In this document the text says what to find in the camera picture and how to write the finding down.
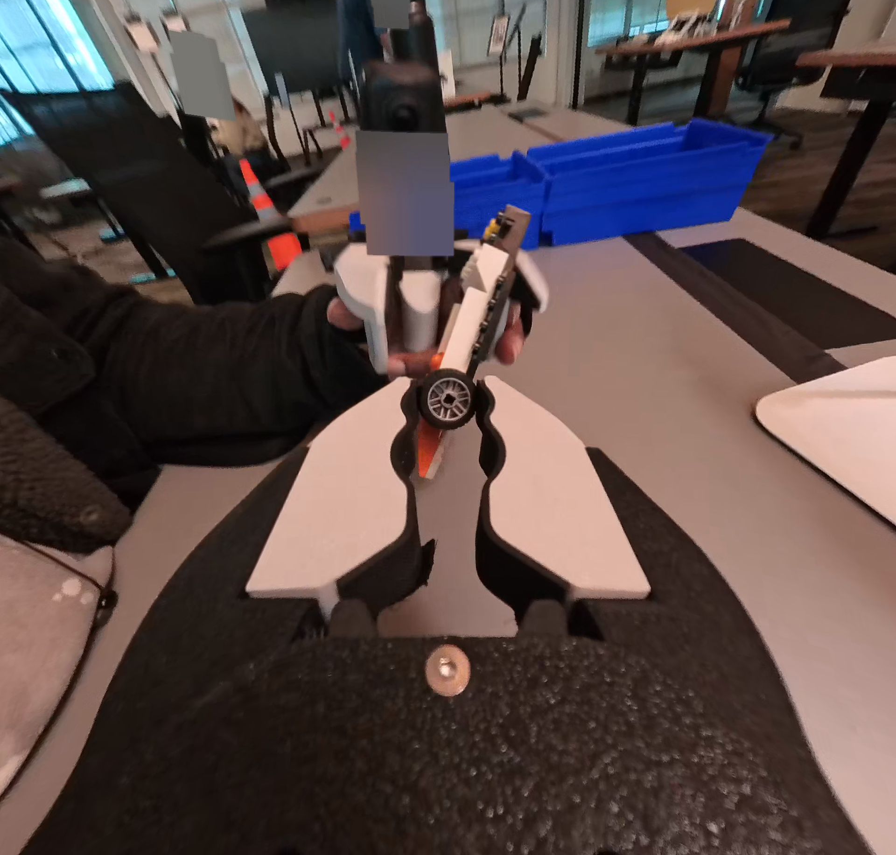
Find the black office chair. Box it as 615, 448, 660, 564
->
735, 0, 872, 135
0, 83, 298, 307

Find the black lego wheel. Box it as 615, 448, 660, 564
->
419, 371, 480, 428

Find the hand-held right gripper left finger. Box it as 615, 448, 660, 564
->
247, 377, 424, 612

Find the wooden desk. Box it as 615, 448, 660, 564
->
595, 16, 795, 125
796, 41, 896, 240

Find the person's pale printed shirt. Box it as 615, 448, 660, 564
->
0, 531, 116, 800

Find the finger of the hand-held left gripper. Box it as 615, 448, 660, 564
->
332, 244, 410, 376
497, 251, 551, 313

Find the person's left hand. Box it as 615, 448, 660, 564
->
327, 293, 533, 376

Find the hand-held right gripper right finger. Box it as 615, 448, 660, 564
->
476, 375, 653, 612

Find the orange lego race car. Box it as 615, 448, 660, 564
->
412, 205, 536, 481

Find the black drawstring cord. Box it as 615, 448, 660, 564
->
0, 536, 121, 618

